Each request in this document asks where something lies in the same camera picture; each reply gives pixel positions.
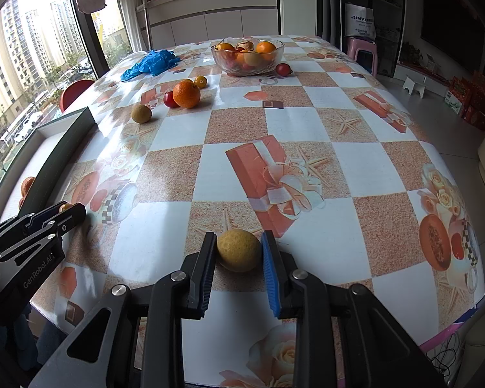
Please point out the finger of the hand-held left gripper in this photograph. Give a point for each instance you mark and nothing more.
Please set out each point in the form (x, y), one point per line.
(70, 216)
(36, 216)

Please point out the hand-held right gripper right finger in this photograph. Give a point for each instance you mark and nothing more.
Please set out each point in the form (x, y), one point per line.
(270, 279)

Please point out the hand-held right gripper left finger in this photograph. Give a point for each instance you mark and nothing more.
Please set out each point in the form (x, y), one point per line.
(204, 279)

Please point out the round yellow-green fruit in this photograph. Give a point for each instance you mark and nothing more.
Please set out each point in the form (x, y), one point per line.
(238, 250)

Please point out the dark green cardboard box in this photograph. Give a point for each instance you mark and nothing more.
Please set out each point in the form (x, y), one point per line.
(64, 137)

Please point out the brown-green kiwi fruit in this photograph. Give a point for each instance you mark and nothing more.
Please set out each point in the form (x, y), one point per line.
(141, 113)

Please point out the small red fruit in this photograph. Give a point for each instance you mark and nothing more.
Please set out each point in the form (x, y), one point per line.
(283, 69)
(169, 99)

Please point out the orange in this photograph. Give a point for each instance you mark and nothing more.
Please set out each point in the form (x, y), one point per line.
(225, 46)
(265, 47)
(27, 186)
(186, 94)

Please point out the clear glass bowl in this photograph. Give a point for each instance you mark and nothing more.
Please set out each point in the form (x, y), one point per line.
(246, 64)

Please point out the red chair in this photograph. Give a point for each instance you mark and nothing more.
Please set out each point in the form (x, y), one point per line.
(74, 93)

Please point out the blue crumpled cloth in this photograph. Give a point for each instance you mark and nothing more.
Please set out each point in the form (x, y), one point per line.
(149, 64)

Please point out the yellowish fruit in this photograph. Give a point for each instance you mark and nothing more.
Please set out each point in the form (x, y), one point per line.
(254, 59)

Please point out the brownish peeled fruit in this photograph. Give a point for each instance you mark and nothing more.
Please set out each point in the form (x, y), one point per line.
(246, 44)

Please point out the small white step stool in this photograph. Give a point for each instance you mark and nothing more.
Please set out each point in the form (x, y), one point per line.
(414, 85)

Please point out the pink plastic stool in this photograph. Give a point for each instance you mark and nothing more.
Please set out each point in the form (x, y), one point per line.
(361, 54)

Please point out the white cabinet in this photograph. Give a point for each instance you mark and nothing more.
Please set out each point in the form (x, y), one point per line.
(210, 12)

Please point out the stack of red boxes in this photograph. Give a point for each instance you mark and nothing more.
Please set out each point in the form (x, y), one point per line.
(471, 101)

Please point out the white shopping bag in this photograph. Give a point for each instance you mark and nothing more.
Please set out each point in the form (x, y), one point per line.
(359, 20)

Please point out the grey curtain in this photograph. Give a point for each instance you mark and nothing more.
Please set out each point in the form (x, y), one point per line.
(327, 4)

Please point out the black television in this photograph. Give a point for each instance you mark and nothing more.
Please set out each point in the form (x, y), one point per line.
(452, 20)

